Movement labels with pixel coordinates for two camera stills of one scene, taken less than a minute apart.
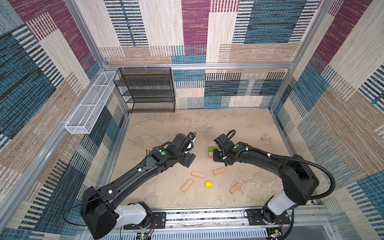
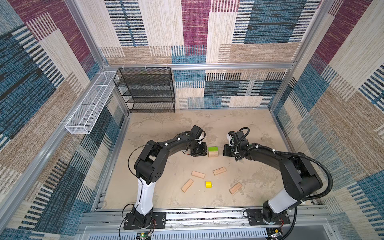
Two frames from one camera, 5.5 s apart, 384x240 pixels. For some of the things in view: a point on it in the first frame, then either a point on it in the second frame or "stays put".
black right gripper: x=215 y=158 → x=226 y=150
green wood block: x=211 y=149 stays put
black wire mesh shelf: x=147 y=89 stays put
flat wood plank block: x=199 y=174 stays put
